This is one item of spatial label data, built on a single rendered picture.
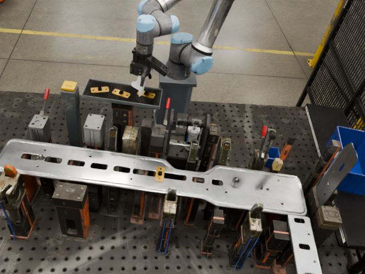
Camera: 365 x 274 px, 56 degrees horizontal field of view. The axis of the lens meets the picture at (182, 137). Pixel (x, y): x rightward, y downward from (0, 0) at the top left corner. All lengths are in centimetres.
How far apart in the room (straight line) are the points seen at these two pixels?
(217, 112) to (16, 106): 130
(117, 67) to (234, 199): 263
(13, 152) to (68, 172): 27
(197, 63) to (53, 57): 256
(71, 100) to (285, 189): 110
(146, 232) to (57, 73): 243
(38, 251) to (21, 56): 274
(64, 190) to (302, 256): 99
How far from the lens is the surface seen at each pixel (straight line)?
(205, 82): 383
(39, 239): 178
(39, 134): 173
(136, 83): 161
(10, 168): 151
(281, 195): 165
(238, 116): 241
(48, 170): 160
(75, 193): 148
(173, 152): 171
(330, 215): 161
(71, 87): 175
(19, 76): 384
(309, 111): 211
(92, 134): 162
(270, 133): 158
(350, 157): 152
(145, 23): 147
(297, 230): 158
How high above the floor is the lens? 223
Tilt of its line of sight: 45 degrees down
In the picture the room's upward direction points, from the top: 11 degrees clockwise
